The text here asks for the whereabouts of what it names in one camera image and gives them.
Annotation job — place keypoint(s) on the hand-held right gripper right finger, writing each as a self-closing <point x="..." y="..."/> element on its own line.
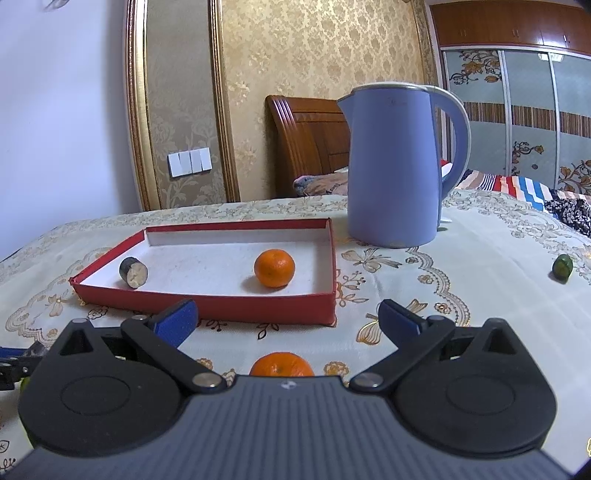
<point x="398" y="323"/>

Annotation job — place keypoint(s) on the dark floral cloth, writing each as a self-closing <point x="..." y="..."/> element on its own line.
<point x="572" y="212"/>

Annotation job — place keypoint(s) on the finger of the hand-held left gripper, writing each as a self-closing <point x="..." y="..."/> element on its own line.
<point x="11" y="367"/>

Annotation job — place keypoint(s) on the striped red blue blanket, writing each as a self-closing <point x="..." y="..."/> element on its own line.
<point x="512" y="187"/>

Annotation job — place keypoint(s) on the orange mandarin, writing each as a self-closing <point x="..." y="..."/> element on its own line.
<point x="274" y="268"/>
<point x="281" y="364"/>

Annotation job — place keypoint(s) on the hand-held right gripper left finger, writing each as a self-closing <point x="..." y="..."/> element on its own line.
<point x="178" y="323"/>

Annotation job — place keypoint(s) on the gold wall moulding frame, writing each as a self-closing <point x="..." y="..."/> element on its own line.
<point x="136" y="115"/>

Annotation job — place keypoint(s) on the red cardboard box tray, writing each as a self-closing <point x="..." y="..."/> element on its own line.
<point x="231" y="311"/>

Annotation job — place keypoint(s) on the cream embroidered tablecloth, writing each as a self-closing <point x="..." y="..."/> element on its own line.
<point x="485" y="258"/>

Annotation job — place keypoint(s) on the green tomato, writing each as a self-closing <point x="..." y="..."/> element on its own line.
<point x="25" y="384"/>
<point x="563" y="266"/>

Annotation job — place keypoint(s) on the wooden bed headboard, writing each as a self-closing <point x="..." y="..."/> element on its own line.
<point x="309" y="138"/>

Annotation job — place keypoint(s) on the blue electric kettle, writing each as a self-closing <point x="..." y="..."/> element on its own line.
<point x="392" y="175"/>

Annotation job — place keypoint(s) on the white wall light switch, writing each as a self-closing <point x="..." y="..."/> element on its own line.
<point x="189" y="162"/>

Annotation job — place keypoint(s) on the wooden wardrobe with floral doors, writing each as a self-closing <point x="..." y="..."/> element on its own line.
<point x="526" y="92"/>

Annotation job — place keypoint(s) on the pink brown folded blanket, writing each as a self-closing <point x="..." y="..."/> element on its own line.
<point x="321" y="182"/>

